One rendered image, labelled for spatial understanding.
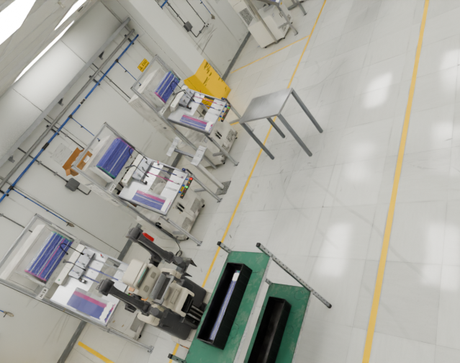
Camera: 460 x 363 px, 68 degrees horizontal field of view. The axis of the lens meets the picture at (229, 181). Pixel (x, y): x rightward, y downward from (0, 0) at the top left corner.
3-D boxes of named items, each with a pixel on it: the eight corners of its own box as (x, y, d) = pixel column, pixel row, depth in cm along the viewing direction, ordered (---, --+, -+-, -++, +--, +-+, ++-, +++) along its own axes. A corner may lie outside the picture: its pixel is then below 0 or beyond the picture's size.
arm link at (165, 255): (134, 225, 268) (127, 238, 263) (137, 226, 264) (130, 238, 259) (171, 253, 291) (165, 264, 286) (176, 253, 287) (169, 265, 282)
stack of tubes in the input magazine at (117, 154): (134, 149, 472) (119, 136, 458) (115, 178, 448) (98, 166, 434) (129, 150, 481) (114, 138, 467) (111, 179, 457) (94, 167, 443)
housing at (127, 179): (145, 160, 492) (144, 155, 480) (128, 188, 469) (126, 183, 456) (140, 158, 493) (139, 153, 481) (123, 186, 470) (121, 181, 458)
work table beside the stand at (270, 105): (311, 156, 441) (277, 114, 400) (271, 159, 494) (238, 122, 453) (323, 130, 458) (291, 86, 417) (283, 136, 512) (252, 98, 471)
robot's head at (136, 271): (124, 284, 289) (119, 279, 276) (136, 261, 299) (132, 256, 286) (139, 291, 287) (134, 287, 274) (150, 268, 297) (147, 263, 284)
